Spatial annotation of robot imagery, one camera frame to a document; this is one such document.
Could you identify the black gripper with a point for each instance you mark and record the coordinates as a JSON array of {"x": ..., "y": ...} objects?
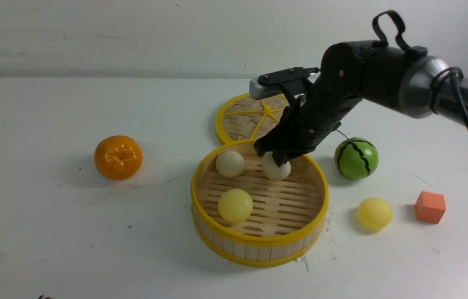
[{"x": 304, "y": 125}]

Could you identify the white bun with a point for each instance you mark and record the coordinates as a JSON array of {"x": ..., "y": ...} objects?
[
  {"x": 272, "y": 170},
  {"x": 230, "y": 164}
]

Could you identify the yellow bun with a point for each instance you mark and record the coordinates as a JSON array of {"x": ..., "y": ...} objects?
[
  {"x": 374, "y": 214},
  {"x": 235, "y": 206}
]

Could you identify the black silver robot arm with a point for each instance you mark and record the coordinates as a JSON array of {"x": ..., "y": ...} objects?
[{"x": 388, "y": 76}]

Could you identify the woven bamboo steamer lid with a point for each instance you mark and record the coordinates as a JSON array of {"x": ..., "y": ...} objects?
[{"x": 243, "y": 118}]

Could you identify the bamboo steamer tray yellow rim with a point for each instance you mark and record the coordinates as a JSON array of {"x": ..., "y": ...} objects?
[{"x": 287, "y": 216}]

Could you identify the green toy watermelon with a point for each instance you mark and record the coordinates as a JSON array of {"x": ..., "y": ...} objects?
[{"x": 356, "y": 158}]

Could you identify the orange foam cube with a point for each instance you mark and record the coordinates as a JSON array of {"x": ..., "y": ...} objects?
[{"x": 430, "y": 207}]

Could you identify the orange toy tangerine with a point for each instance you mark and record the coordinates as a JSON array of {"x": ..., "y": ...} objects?
[{"x": 118, "y": 157}]

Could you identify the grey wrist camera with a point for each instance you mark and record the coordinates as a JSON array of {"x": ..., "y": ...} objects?
[{"x": 289, "y": 82}]

